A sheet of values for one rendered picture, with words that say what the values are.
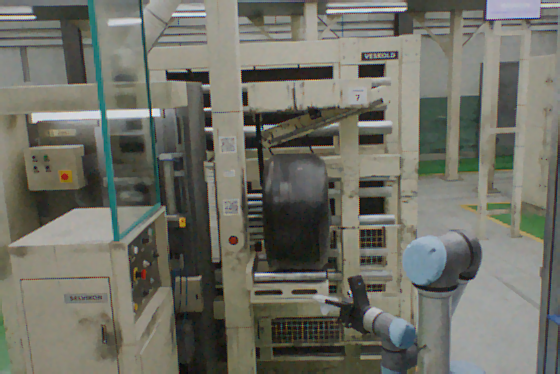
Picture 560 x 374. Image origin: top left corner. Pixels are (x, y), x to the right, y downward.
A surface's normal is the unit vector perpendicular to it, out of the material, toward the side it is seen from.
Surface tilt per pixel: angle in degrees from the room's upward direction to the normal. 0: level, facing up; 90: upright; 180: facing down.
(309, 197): 64
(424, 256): 82
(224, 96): 90
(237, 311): 90
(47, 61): 90
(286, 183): 51
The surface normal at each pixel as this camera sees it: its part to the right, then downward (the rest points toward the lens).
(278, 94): -0.04, 0.20
